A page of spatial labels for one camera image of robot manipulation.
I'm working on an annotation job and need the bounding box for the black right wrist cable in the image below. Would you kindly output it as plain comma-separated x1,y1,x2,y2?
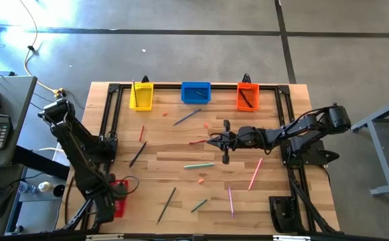
210,131,248,143

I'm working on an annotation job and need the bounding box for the orange plastic basket bin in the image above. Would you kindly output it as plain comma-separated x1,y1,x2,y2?
236,82,260,112

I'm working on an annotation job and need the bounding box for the green Madisi crayon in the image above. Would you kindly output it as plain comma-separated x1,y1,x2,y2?
189,199,209,214

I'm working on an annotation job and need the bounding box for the white cable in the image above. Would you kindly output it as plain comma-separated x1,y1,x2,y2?
38,146,64,155

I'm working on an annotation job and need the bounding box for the black cable bundle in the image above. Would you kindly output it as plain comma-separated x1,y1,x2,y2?
287,165,337,234

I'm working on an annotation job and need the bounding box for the small white bottle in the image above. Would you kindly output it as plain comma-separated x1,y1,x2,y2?
37,181,55,193

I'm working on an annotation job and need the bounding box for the black desk beam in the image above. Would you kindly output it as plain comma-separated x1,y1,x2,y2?
11,145,71,181

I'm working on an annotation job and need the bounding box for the pink pen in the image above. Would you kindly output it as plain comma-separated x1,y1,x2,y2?
247,157,264,191

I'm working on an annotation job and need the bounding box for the blue plastic basket bin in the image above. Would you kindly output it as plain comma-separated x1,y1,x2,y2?
180,82,212,105

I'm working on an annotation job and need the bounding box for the yellow extension cable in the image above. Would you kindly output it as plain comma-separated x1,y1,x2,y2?
19,0,65,99

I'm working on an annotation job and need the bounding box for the dark teal pen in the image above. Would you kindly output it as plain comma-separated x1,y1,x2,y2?
240,89,254,108

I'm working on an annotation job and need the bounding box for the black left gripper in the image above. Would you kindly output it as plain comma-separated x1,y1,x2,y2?
88,180,128,224

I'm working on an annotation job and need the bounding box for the grey desk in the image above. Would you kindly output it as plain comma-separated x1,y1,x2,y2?
0,75,38,168

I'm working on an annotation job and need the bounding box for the clear plastic water bottle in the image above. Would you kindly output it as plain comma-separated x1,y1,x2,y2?
16,181,37,195

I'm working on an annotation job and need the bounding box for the grey metal table frame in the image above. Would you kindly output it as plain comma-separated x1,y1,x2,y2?
349,94,389,197

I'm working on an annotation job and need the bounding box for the black round lid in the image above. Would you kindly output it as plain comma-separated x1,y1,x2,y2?
52,183,66,197

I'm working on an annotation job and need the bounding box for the blue pencil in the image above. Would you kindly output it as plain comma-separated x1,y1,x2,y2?
173,108,202,127

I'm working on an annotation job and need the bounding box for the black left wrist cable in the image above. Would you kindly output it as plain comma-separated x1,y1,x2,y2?
119,175,141,195

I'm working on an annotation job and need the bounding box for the silver metal bracket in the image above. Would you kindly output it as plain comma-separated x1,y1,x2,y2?
273,235,311,241
85,234,125,241

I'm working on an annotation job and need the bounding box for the red plastic basket bin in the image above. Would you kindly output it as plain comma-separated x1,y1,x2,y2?
109,179,129,218

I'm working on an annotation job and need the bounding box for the black plastic cradle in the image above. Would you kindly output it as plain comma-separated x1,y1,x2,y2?
268,195,301,234

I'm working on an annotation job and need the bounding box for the black diagonal strut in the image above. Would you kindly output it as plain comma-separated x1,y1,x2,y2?
60,199,93,232

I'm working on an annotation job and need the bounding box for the black computer mouse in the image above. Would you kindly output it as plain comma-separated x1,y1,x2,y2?
0,185,15,220

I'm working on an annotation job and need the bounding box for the purple translucent pen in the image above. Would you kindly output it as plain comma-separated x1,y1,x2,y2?
227,186,236,219

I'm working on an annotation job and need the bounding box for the yellow plastic basket bin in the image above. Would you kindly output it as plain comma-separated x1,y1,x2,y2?
129,82,155,112

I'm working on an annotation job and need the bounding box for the black aluminium table frame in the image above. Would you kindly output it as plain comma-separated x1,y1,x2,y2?
80,82,339,235

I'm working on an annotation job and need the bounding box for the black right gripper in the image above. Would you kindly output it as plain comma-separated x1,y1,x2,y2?
206,119,241,165

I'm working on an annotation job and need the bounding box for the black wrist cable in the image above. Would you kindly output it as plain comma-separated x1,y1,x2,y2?
210,131,248,143
119,175,141,195

